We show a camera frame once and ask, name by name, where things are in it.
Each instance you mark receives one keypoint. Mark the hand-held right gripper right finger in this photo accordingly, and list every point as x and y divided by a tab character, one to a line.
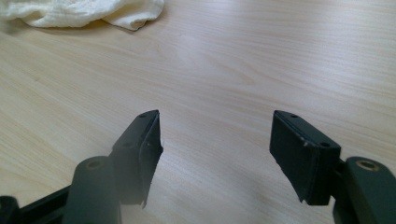
299	158

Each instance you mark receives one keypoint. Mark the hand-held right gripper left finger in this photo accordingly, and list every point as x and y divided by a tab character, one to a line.
137	155

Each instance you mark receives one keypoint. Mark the white cloth towel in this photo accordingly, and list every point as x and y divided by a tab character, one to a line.
71	12

